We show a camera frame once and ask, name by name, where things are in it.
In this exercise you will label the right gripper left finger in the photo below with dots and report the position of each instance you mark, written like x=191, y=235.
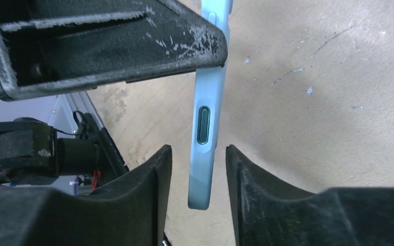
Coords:
x=130, y=210

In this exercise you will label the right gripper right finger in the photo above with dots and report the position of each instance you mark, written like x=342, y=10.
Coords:
x=269, y=211

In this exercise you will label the phone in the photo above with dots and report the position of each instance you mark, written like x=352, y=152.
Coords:
x=208, y=95

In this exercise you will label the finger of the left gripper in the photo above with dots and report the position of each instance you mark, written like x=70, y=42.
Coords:
x=57, y=47

